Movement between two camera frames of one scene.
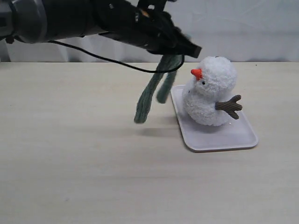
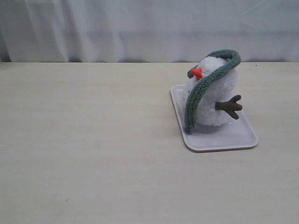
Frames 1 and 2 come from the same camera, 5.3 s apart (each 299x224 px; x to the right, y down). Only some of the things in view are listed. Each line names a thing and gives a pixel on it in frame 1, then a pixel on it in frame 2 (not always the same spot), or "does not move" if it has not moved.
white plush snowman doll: x=208 y=100 does not move
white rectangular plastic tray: x=200 y=137 does not move
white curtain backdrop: x=247 y=31 does not move
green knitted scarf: x=167 y=62 to x=190 y=101
